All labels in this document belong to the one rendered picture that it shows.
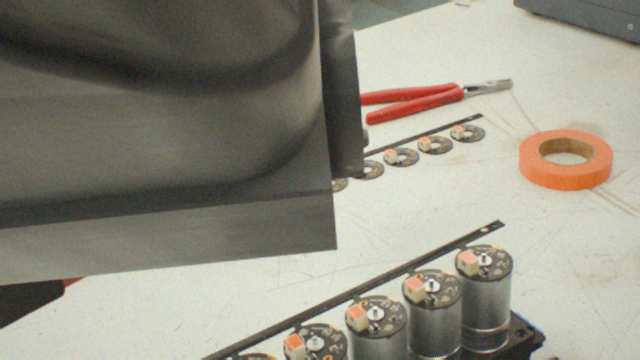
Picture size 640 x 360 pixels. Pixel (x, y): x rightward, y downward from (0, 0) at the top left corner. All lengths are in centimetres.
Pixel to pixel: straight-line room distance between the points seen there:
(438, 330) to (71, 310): 22
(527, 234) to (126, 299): 23
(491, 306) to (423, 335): 3
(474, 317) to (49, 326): 23
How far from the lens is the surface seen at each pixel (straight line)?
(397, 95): 61
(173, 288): 45
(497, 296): 34
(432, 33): 74
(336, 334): 31
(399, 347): 31
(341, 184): 51
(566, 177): 50
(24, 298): 30
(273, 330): 31
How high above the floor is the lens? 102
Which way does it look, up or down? 32 degrees down
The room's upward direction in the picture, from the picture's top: 6 degrees counter-clockwise
